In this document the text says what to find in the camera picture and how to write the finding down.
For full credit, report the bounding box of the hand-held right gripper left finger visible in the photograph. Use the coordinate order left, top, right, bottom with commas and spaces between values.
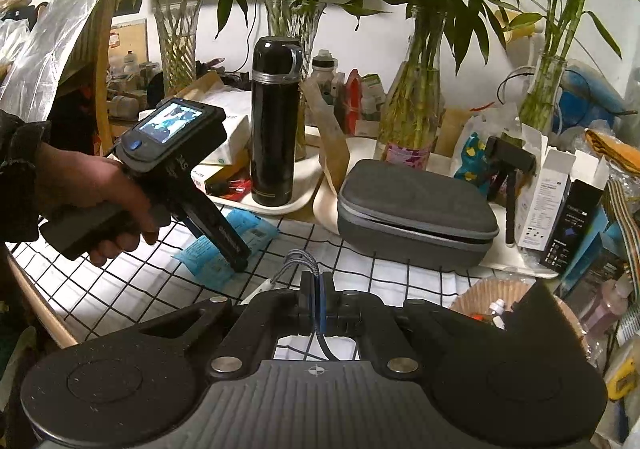
135, 271, 321, 375

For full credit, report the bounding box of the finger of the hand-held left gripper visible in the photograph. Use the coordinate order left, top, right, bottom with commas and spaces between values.
172, 189, 251, 273

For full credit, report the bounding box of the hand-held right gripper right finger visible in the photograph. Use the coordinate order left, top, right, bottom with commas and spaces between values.
320, 271, 496, 375

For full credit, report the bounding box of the blue face mask packet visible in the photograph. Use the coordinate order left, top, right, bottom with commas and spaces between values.
225, 208, 280, 252
172, 233, 241, 287

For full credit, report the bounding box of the grey braided cable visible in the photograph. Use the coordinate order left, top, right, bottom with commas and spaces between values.
240, 249, 343, 362

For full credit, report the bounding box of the person's left hand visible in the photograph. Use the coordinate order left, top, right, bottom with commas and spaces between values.
32, 146, 162, 268

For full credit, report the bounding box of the white plastic bag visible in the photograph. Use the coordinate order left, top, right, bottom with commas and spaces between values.
192, 84, 253, 130

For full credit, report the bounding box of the glass vase with bamboo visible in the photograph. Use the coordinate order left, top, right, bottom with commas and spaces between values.
350, 0, 506, 175
97, 0, 271, 96
495, 0, 640, 135
220, 0, 391, 160

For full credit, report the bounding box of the black thermos bottle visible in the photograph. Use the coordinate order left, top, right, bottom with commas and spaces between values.
250, 36, 304, 207

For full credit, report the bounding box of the grey zip case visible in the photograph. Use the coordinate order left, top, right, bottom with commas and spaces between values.
336, 159, 501, 270

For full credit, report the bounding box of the brown paper bag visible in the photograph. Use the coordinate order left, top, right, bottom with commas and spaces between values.
300, 79, 351, 205

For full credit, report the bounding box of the silver foil bag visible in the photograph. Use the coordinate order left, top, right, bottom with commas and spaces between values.
0, 0, 106, 110

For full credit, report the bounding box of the clear bottle white cap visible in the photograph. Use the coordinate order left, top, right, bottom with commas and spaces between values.
311, 49, 341, 105

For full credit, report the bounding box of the red packet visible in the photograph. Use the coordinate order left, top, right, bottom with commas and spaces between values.
345, 69, 364, 136

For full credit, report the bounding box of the white printed gift bag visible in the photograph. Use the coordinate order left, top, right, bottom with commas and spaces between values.
452, 109, 521, 195

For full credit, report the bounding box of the black sponge block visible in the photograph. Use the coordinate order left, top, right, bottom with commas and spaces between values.
502, 279, 583, 370

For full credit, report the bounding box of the small black tripod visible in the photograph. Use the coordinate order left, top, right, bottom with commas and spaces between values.
485, 136, 538, 247

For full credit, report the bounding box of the white carton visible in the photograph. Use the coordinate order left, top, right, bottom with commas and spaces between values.
517, 149, 576, 250

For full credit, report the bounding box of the black carton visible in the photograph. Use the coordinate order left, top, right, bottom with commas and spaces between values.
540, 179, 606, 275

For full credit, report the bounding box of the blue carton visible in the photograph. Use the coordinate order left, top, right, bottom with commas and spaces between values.
555, 219, 631, 300

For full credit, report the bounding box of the pink liquid bottle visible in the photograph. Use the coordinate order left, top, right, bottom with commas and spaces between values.
575, 274, 633, 335

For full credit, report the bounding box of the yellow tape measure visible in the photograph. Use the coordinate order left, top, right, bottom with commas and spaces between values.
607, 354, 638, 400

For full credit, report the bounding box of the blue bag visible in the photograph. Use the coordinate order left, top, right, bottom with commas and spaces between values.
557, 59, 631, 130

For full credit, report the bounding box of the orange cloth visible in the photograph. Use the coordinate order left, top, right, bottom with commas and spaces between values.
585, 128, 640, 165

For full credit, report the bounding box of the striped ribbon cable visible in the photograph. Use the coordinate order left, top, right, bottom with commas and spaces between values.
602, 179, 640, 270

